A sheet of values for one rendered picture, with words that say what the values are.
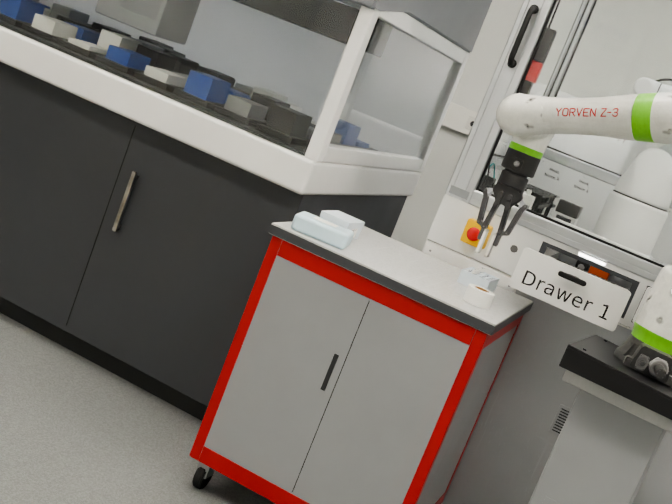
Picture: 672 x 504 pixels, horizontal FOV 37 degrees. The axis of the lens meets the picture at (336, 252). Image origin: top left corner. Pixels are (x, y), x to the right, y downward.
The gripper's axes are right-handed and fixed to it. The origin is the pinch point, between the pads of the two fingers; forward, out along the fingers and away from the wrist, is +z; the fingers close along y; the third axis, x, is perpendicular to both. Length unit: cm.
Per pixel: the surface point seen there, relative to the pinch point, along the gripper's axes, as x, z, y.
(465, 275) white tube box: -1.5, 10.2, -1.6
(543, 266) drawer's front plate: -8.1, -1.3, 17.5
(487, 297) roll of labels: -22.6, 9.6, 9.9
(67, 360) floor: 1, 89, -110
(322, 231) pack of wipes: -32.5, 10.2, -33.4
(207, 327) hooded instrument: 5, 59, -71
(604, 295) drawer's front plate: -7.7, -0.8, 34.3
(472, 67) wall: 353, -55, -120
